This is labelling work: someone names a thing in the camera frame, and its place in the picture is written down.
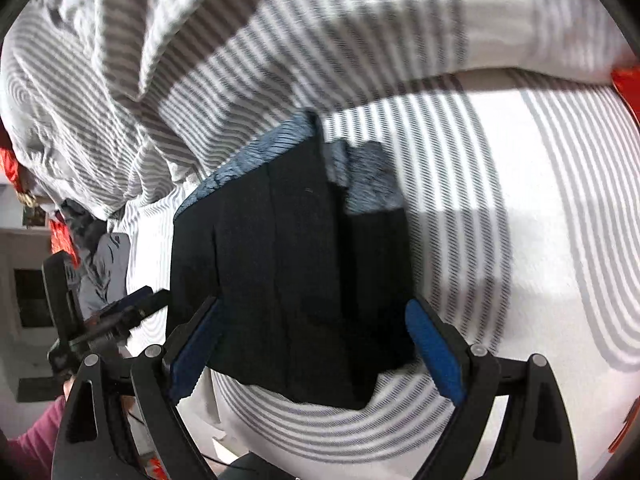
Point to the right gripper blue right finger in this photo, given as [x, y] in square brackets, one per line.
[441, 348]

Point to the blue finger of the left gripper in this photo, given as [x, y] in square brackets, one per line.
[126, 302]

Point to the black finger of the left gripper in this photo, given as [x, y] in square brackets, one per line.
[146, 307]

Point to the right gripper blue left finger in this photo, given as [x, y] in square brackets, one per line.
[189, 348]

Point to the black blanket with blue border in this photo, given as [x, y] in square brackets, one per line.
[305, 246]

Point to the pink sleeve forearm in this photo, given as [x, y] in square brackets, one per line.
[31, 454]

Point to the person left hand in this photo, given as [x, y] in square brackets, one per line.
[68, 387]

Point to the grey jacket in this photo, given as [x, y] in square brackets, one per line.
[103, 273]

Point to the white cabinet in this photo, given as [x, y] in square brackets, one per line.
[27, 332]

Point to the dark grey garment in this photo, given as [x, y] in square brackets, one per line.
[85, 229]

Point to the red decorated bag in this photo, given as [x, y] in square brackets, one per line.
[12, 169]

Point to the white striped mattress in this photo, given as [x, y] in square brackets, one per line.
[523, 196]

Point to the grey white striped duvet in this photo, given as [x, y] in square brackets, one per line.
[107, 101]

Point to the red embroidered pillow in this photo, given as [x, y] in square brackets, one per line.
[626, 82]

